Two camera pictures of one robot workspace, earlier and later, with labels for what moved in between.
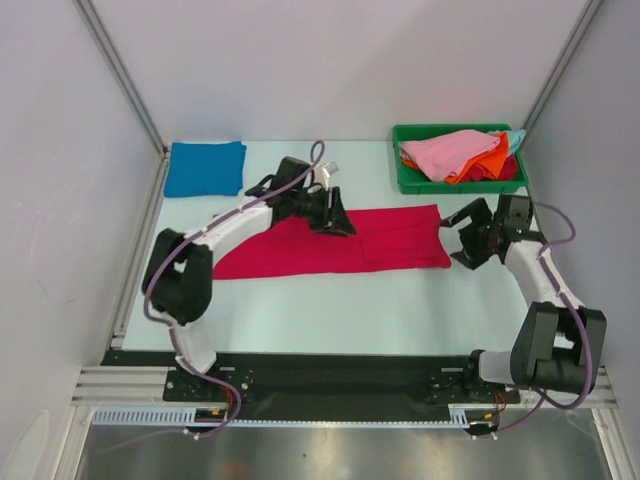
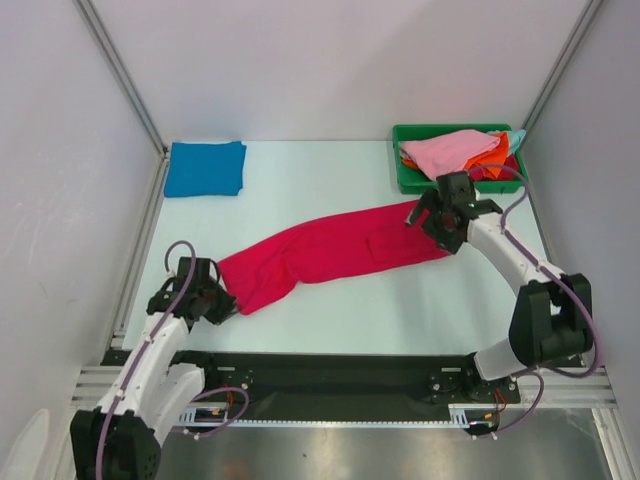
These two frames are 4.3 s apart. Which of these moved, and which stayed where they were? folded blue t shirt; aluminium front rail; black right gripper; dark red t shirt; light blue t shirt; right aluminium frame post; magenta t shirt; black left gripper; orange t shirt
Moved: black right gripper; black left gripper; magenta t shirt
Stayed: dark red t shirt; folded blue t shirt; orange t shirt; light blue t shirt; right aluminium frame post; aluminium front rail
